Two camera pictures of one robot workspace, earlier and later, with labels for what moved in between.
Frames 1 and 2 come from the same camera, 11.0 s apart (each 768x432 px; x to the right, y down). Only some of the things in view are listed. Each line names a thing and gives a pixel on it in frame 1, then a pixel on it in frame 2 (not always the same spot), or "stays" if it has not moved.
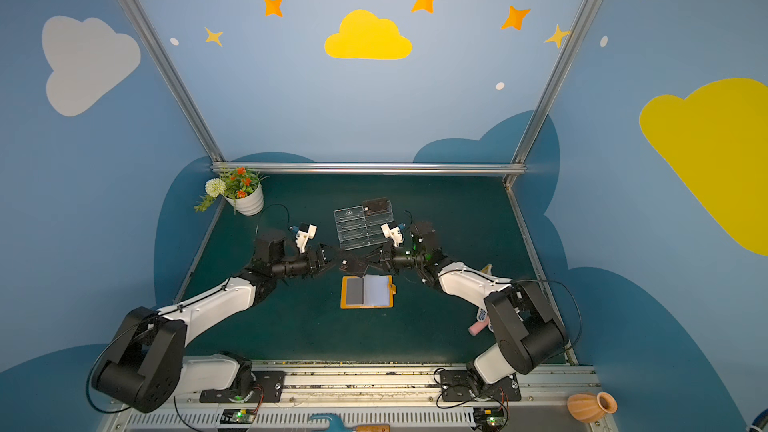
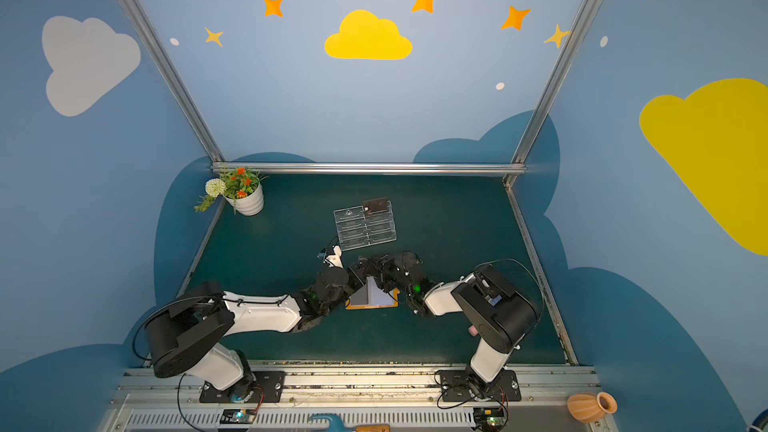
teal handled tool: (337, 426) stays
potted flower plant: (240, 188) stays
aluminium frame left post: (160, 52) stays
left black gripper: (322, 260) to (347, 279)
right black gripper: (383, 258) to (387, 270)
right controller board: (489, 418) stays
